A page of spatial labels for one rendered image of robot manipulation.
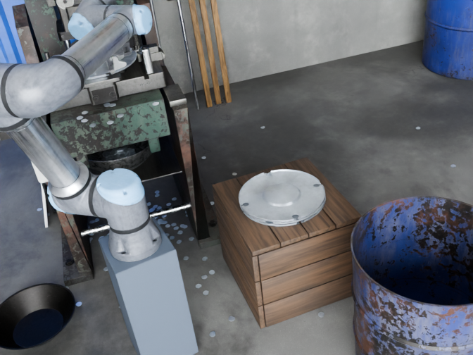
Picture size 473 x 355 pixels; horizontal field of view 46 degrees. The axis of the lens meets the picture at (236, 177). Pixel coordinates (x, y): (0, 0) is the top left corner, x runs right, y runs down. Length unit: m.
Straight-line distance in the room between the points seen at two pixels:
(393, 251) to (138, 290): 0.77
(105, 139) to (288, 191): 0.67
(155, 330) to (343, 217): 0.68
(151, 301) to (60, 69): 0.75
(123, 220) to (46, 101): 0.43
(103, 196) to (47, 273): 0.93
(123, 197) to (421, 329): 0.81
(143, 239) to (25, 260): 1.00
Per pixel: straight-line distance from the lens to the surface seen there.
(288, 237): 1.72
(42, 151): 1.41
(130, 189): 1.47
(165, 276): 1.63
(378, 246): 1.72
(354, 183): 2.54
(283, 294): 1.85
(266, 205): 1.82
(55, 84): 1.23
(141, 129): 2.00
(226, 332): 1.94
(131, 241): 1.55
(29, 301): 2.23
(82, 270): 2.25
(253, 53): 3.54
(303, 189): 1.88
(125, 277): 1.58
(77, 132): 1.98
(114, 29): 1.42
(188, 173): 2.05
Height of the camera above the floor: 1.47
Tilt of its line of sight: 34 degrees down
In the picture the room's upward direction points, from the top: 7 degrees counter-clockwise
